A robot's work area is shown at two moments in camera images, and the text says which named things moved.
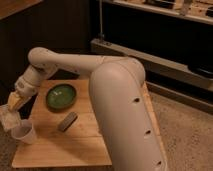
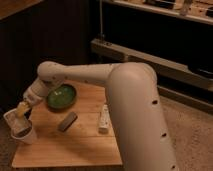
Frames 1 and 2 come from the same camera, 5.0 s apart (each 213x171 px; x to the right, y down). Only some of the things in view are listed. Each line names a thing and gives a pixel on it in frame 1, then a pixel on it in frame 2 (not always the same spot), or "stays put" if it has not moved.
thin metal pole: x=101 y=35 stays put
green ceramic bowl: x=61 y=97 stays put
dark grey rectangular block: x=67 y=122 stays put
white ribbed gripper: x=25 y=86 -> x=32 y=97
